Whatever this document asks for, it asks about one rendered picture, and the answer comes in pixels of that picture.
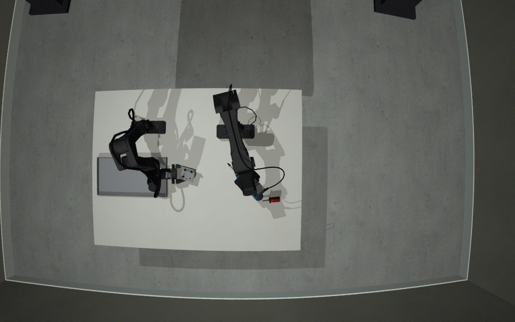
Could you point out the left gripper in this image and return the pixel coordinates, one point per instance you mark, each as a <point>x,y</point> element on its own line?
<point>256,177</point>

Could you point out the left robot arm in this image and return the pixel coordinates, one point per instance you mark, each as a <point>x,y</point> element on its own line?
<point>233,131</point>

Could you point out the grey angle bracket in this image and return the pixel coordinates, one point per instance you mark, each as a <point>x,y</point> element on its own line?
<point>187,175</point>

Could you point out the red and black screwdriver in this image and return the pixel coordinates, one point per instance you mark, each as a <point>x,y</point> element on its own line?
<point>273,199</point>

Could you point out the dark blue electric screwdriver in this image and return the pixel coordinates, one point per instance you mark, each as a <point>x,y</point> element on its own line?
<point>258,198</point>

